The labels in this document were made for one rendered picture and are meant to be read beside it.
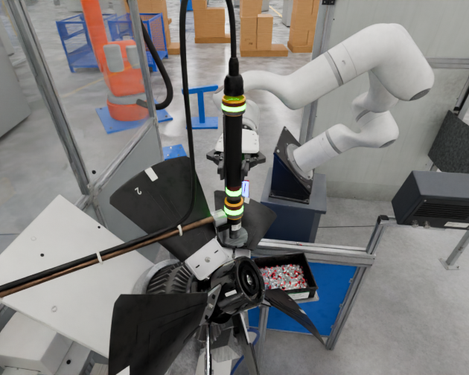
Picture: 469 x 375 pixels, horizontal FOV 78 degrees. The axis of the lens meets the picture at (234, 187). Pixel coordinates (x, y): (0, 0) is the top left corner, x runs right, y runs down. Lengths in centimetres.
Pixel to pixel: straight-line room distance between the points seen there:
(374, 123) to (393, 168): 171
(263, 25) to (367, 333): 718
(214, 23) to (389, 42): 912
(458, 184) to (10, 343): 145
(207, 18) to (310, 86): 908
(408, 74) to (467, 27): 177
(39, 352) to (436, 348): 204
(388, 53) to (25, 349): 120
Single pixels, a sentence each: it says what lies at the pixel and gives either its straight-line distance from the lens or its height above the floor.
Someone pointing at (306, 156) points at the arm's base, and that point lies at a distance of 133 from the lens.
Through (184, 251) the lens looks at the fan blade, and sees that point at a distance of 70.
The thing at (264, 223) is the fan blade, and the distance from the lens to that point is 92.
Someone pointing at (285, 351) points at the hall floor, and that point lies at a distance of 199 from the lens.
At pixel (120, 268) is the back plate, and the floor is 119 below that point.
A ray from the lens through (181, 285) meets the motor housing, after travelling 77.
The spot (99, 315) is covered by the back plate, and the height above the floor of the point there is 118.
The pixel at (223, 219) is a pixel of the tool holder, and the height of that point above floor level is 135.
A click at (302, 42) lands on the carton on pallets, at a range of 881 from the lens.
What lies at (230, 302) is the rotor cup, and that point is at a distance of 70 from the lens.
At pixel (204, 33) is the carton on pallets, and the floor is 24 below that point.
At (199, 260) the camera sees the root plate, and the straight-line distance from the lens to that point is 72.
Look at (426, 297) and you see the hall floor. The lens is 251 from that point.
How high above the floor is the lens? 181
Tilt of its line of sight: 37 degrees down
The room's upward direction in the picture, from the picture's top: straight up
